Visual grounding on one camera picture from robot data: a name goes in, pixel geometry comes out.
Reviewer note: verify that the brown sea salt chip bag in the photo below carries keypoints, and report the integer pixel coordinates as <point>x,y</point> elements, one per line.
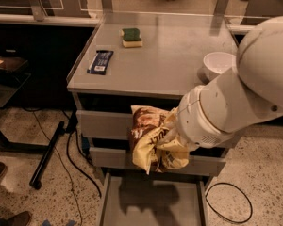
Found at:
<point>147,131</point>

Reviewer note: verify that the middle grey drawer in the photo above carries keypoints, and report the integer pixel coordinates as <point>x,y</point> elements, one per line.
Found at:
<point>121,159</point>

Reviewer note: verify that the dark side table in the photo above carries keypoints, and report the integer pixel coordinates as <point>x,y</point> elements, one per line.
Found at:
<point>12,77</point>

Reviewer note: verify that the clear acrylic barrier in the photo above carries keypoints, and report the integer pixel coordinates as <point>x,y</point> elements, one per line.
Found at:
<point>78,8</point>

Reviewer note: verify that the bottom grey drawer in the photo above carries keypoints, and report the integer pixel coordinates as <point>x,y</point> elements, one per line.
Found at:
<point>131,198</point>

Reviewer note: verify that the grey drawer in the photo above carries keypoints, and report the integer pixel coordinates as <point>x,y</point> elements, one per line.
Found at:
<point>131,198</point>
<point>121,159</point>
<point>107,129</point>

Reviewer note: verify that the top grey drawer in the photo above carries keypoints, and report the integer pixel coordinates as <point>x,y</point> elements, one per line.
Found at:
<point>107,129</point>

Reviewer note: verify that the green and yellow sponge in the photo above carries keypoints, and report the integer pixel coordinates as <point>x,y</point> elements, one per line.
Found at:
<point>131,38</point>

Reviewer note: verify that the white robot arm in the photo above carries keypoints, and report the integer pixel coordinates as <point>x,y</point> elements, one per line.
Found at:
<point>248,93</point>

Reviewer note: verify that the black table leg base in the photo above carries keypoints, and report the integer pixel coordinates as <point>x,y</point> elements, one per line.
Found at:
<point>36,179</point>

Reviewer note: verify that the brown shoe lower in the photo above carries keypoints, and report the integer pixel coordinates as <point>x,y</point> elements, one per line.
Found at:
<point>21,219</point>

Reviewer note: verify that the blue snack bar wrapper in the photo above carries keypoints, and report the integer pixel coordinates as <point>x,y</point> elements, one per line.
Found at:
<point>100,62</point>

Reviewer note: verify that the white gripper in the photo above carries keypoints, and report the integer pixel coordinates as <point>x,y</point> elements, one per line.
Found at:
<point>192,121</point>

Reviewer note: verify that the white ceramic bowl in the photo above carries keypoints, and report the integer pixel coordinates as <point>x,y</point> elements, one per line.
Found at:
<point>216,63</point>

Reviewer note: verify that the grey metal drawer cabinet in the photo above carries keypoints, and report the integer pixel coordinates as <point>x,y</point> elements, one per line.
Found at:
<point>159,73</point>

